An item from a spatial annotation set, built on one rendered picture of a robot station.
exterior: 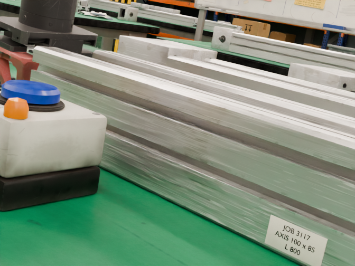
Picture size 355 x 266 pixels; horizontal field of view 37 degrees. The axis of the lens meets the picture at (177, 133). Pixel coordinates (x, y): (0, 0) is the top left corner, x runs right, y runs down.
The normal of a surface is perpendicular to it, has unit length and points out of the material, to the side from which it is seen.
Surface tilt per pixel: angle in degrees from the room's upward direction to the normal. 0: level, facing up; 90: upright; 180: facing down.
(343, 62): 90
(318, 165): 90
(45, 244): 0
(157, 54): 90
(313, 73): 90
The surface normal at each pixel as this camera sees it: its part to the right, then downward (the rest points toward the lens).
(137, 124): -0.65, 0.06
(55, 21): 0.48, 0.38
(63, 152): 0.74, 0.28
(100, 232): 0.17, -0.96
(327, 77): -0.87, -0.04
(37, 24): -0.09, 0.29
